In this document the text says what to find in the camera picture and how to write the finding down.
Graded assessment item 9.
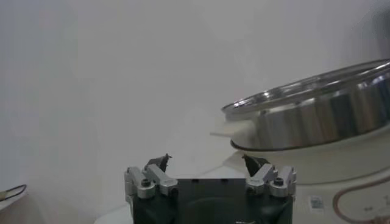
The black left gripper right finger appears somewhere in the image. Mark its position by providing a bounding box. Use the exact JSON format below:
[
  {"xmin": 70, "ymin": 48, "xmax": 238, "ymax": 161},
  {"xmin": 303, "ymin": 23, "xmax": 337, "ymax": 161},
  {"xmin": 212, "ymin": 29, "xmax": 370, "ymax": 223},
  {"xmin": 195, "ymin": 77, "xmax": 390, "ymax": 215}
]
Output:
[{"xmin": 241, "ymin": 153, "xmax": 298, "ymax": 199}]

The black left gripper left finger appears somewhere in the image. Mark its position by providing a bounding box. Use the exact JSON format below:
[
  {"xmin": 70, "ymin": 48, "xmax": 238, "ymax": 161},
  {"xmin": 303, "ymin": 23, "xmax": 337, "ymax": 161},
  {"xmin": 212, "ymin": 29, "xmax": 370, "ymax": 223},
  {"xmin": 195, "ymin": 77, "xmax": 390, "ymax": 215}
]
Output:
[{"xmin": 124, "ymin": 153, "xmax": 179, "ymax": 201}]

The stainless steel steamer basket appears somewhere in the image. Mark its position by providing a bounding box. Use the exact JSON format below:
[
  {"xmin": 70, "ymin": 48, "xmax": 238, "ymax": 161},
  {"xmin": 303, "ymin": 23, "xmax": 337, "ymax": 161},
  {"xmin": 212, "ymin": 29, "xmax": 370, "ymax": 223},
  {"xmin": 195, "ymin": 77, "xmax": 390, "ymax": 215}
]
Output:
[{"xmin": 221, "ymin": 58, "xmax": 390, "ymax": 152}]

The cream electric cooker base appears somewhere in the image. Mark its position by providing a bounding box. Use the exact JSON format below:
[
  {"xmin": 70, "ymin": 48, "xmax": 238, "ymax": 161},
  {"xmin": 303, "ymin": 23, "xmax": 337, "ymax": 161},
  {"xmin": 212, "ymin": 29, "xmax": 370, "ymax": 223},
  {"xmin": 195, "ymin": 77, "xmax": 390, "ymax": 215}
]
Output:
[{"xmin": 209, "ymin": 117, "xmax": 390, "ymax": 224}]

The black cable with adapter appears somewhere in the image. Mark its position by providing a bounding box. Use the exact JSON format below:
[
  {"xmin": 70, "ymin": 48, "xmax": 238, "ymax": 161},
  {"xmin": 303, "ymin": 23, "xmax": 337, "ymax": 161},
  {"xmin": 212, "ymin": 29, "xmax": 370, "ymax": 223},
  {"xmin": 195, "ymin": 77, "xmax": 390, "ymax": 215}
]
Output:
[{"xmin": 0, "ymin": 183, "xmax": 28, "ymax": 202}]

